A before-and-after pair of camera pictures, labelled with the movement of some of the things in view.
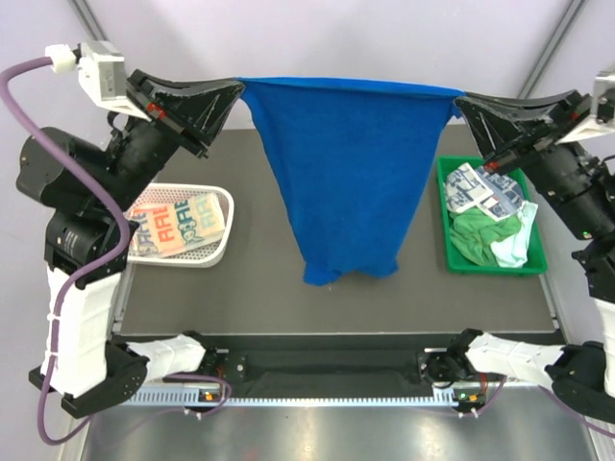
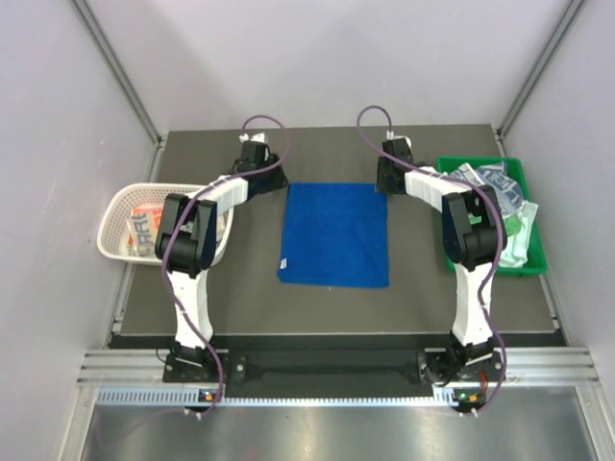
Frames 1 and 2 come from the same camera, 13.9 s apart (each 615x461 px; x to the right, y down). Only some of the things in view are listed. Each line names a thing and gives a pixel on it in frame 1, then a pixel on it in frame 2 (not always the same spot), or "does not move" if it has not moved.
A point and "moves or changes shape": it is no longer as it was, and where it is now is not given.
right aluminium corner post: [570, 16] does not move
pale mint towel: [512, 252] does not move
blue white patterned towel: [495, 195] does not move
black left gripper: [191, 118] -> [279, 180]
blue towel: [354, 158] moves or changes shape
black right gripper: [494, 131] -> [381, 185]
